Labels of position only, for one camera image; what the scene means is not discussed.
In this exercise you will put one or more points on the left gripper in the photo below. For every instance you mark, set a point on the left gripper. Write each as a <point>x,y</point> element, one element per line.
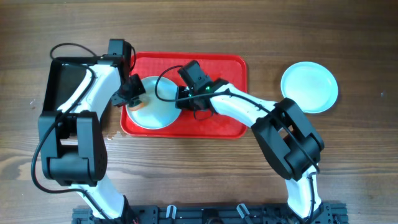
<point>127,94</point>

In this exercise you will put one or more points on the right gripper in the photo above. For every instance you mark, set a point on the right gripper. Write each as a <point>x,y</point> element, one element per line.
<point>181,97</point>

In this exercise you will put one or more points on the orange green scrub sponge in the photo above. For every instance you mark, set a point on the orange green scrub sponge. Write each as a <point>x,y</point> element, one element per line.
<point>137,103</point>

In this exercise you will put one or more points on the light blue plate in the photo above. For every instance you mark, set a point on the light blue plate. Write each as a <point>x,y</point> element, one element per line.
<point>155,114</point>
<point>311,85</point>

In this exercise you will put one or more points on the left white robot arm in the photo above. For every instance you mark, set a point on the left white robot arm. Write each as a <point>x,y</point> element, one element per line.
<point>71,147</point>

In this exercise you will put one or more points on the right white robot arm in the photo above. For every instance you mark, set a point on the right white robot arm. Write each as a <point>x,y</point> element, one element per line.
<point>287,139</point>

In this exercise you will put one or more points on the red plastic serving tray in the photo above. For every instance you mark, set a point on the red plastic serving tray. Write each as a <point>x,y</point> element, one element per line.
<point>229,67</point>

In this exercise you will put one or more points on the black water tray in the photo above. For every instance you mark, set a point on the black water tray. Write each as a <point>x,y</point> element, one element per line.
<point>66,82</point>

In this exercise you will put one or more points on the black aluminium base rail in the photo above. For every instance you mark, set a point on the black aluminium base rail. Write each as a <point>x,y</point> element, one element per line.
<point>267,214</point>

